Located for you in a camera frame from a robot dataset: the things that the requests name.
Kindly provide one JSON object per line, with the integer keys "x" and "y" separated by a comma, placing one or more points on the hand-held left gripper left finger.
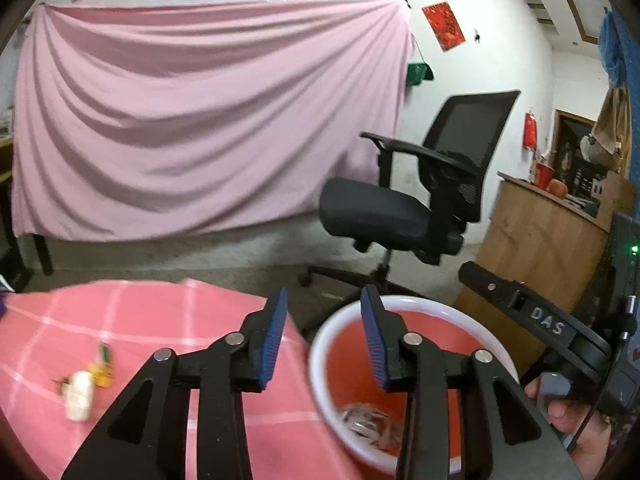
{"x": 272, "y": 342}

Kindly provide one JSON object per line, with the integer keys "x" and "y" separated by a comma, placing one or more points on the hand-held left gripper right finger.
{"x": 372, "y": 340}

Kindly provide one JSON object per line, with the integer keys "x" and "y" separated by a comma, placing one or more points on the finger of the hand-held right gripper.
{"x": 545, "y": 317}

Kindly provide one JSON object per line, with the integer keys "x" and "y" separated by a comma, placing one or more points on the red bin with white rim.
{"x": 450, "y": 330}

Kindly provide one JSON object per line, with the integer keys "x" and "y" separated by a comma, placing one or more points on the person's right forearm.
{"x": 625, "y": 452}

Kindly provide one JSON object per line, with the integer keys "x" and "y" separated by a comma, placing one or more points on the person's right hand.
{"x": 580, "y": 425}

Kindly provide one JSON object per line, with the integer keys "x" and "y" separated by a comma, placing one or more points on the wooden cabinet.
{"x": 540, "y": 240}

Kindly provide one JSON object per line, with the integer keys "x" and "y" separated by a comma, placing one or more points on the clear plastic wrapper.
{"x": 370, "y": 422}

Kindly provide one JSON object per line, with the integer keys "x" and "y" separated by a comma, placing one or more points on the pink checkered tablecloth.
{"x": 150, "y": 310}

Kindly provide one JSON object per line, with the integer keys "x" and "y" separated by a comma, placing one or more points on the orange round object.
{"x": 558, "y": 188}

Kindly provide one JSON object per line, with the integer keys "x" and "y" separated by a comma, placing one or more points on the black office chair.
{"x": 375, "y": 210}

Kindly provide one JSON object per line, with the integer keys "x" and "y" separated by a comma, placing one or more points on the red cup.
{"x": 542, "y": 174}

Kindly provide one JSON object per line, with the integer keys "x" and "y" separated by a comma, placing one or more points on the small green wrapper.
{"x": 105, "y": 353}

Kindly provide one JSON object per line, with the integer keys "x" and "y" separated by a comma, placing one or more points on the yellow wrapper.
{"x": 101, "y": 374}

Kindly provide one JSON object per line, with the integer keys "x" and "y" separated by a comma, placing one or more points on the brown hanging bag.
{"x": 612, "y": 125}

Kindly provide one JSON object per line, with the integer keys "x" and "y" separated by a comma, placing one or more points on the red hanging ornament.
{"x": 530, "y": 130}

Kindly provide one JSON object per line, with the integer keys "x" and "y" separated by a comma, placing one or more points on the pink hanging cloth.
{"x": 200, "y": 110}

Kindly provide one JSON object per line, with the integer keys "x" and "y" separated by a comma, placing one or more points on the blue towel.
{"x": 617, "y": 45}

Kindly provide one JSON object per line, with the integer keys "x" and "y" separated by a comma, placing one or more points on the green wall basket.
{"x": 420, "y": 74}

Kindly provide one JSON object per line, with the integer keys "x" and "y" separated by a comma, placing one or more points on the red wall paper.
{"x": 444, "y": 25}

